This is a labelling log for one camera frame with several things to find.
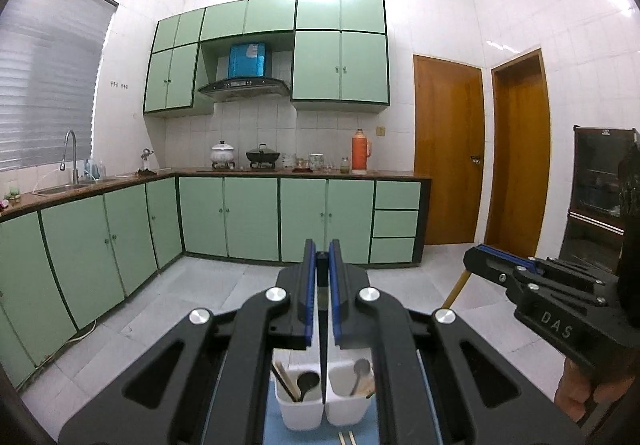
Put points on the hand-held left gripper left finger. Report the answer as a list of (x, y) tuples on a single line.
[(311, 305)]

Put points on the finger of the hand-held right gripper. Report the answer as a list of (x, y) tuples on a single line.
[(505, 255), (487, 265)]

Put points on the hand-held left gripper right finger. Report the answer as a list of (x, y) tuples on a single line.
[(334, 305)]

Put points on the plain wooden chopstick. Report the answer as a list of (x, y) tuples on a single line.
[(456, 290), (279, 372)]

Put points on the metal spoon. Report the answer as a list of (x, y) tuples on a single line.
[(361, 367)]

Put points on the black spoon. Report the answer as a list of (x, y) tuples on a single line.
[(308, 381)]

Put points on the white two-compartment utensil holder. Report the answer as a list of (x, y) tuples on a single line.
[(300, 417)]

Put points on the person's right hand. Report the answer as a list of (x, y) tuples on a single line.
[(575, 390)]

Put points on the green drawer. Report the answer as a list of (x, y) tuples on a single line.
[(395, 223), (397, 195), (392, 250)]

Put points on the plain wooden door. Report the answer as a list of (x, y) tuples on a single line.
[(520, 160)]

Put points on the green base cabinets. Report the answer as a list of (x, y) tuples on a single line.
[(250, 220)]

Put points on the dark glass sterilizer cabinet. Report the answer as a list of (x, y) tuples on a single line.
[(595, 175)]

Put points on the blue table mat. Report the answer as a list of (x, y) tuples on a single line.
[(300, 437)]

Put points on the glass jar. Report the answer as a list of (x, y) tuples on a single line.
[(344, 166)]

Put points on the patterned jar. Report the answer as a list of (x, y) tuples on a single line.
[(316, 161)]

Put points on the orange thermos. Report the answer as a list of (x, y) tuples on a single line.
[(360, 152)]

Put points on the black wok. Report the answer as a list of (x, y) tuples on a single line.
[(262, 156)]

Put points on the white cooking pot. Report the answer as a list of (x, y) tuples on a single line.
[(222, 155)]

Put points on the white small appliance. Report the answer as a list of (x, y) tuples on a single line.
[(146, 160)]

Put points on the black range hood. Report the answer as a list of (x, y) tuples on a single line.
[(245, 87)]

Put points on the clear plastic bottle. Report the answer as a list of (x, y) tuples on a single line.
[(100, 170)]

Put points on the blue wrapped hood chimney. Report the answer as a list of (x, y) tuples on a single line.
[(247, 60)]

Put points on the metal sink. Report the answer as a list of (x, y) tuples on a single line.
[(60, 189)]

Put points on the metal faucet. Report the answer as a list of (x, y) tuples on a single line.
[(75, 160)]

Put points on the dark kitchen countertop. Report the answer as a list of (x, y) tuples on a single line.
[(25, 204)]

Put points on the grey window blind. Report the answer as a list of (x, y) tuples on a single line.
[(45, 75)]

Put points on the green wall cabinets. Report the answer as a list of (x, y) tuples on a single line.
[(340, 65)]

